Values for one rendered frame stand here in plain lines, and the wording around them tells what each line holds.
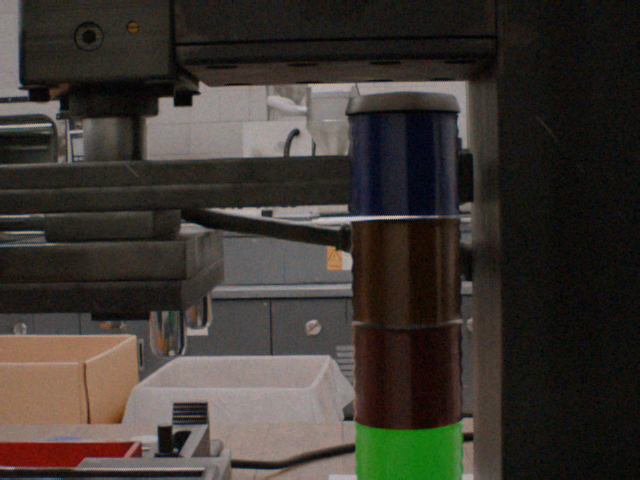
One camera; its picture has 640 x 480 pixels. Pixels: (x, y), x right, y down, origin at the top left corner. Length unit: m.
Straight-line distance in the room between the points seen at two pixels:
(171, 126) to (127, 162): 6.62
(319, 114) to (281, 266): 0.79
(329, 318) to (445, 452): 4.75
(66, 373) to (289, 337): 2.36
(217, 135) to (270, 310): 2.19
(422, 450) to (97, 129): 0.32
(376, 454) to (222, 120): 6.74
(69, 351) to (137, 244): 2.93
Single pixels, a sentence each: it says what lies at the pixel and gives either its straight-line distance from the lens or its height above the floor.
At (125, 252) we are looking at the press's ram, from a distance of 0.56.
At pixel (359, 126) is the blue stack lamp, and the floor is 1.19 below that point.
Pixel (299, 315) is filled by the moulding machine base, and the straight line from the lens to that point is 5.12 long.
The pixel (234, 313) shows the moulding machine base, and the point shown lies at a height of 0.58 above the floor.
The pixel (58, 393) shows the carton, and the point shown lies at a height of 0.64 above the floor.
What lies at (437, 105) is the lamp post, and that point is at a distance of 0.36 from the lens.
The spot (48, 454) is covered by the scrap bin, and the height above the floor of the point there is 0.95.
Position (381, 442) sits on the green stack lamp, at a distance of 0.36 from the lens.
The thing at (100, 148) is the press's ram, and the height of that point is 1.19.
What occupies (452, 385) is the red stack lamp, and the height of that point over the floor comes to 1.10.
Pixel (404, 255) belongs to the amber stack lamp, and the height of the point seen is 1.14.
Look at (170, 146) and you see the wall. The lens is 7.21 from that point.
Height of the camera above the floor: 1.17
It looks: 3 degrees down
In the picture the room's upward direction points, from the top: 1 degrees counter-clockwise
